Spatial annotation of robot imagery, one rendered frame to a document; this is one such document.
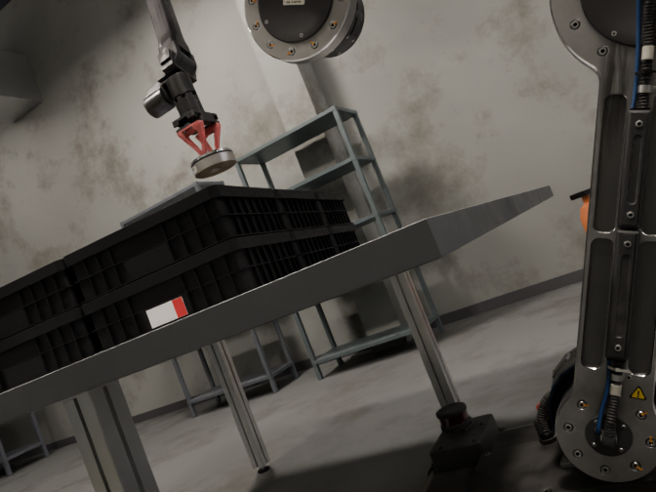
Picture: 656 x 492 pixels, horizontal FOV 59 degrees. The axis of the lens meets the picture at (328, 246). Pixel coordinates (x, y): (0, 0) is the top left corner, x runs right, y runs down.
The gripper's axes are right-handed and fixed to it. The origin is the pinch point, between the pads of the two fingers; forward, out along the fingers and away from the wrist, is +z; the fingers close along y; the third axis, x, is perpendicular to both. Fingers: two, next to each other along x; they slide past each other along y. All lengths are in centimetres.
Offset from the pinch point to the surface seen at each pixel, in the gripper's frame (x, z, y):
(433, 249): 54, 40, 62
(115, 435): -2, 47, 53
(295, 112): -94, -96, -308
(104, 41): -262, -269, -345
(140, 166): -281, -142, -345
